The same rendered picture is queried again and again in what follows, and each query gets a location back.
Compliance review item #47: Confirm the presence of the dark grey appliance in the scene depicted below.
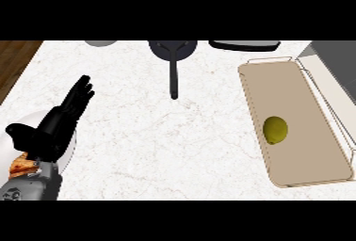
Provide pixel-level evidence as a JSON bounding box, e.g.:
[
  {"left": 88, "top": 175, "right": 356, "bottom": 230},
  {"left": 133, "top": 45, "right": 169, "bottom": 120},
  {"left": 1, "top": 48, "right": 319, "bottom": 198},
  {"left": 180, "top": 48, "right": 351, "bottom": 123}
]
[{"left": 297, "top": 40, "right": 356, "bottom": 106}]

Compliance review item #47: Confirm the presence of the yellow-green lemon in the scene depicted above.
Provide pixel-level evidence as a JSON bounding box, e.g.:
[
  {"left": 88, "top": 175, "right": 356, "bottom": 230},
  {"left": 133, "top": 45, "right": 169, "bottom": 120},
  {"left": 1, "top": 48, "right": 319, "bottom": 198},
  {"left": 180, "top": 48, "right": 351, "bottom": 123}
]
[{"left": 261, "top": 116, "right": 289, "bottom": 146}]

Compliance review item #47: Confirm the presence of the black and grey flat tray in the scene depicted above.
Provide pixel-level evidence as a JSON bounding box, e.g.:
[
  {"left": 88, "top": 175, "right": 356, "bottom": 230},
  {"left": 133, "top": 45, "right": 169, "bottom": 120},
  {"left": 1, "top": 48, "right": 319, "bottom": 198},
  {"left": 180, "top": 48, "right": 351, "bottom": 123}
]
[{"left": 206, "top": 40, "right": 282, "bottom": 53}]

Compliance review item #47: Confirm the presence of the orange-brown pizza slice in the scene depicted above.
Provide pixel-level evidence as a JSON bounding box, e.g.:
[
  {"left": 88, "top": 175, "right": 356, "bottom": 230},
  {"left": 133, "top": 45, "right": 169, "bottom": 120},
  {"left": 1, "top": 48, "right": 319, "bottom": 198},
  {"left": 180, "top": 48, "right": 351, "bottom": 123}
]
[{"left": 8, "top": 152, "right": 38, "bottom": 180}]

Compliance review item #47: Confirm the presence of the grey round bowl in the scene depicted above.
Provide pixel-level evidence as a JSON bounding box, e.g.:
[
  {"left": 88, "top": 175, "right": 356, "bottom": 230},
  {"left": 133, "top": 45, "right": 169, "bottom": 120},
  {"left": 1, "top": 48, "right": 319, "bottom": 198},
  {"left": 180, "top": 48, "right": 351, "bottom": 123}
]
[{"left": 82, "top": 40, "right": 119, "bottom": 48}]

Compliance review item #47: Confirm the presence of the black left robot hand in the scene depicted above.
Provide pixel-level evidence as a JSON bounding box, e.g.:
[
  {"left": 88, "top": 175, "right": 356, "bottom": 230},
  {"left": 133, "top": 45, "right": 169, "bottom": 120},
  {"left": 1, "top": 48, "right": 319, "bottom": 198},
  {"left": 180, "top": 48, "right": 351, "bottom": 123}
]
[{"left": 4, "top": 74, "right": 96, "bottom": 164}]

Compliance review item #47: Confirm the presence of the dark grey frying pan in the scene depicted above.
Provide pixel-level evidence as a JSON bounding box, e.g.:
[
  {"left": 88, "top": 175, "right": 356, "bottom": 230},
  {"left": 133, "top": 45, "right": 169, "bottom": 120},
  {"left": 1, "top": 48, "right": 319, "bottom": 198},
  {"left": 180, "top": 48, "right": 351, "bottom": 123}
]
[{"left": 147, "top": 40, "right": 199, "bottom": 101}]

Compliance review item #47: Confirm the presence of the white round plate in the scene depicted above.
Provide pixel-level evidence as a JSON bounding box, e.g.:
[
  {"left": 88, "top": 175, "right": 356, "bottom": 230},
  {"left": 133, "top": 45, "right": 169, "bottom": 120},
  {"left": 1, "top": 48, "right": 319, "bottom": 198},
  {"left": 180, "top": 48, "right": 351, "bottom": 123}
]
[{"left": 0, "top": 108, "right": 78, "bottom": 183}]

